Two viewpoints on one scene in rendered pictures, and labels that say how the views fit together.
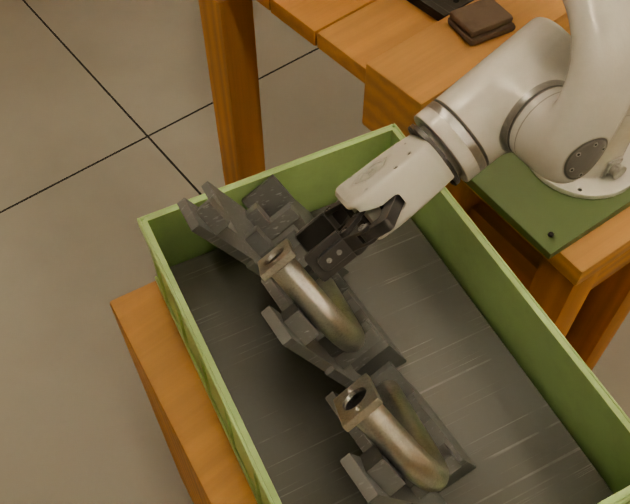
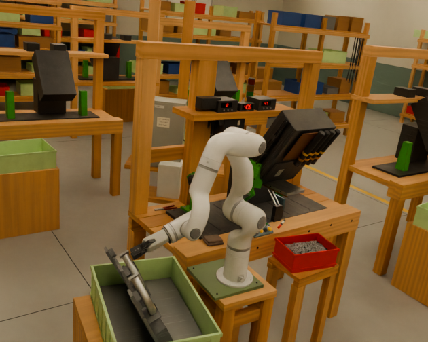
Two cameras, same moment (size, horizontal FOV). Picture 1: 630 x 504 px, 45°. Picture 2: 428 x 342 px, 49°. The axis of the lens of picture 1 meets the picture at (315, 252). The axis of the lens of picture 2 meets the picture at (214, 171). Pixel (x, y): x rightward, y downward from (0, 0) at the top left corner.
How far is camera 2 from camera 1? 1.33 m
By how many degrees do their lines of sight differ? 35
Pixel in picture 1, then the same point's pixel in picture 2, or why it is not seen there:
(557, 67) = not seen: hidden behind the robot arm
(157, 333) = (85, 307)
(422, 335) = (168, 312)
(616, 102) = (200, 220)
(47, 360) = not seen: outside the picture
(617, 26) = (200, 205)
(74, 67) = (73, 268)
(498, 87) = (181, 220)
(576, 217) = (226, 291)
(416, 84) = (187, 252)
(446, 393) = (170, 325)
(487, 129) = (176, 228)
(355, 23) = not seen: hidden behind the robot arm
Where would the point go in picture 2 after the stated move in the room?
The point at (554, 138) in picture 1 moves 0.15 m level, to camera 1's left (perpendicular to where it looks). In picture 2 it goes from (187, 226) to (151, 222)
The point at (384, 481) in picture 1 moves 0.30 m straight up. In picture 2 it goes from (136, 296) to (140, 223)
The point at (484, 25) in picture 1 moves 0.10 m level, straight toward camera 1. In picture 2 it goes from (212, 240) to (206, 248)
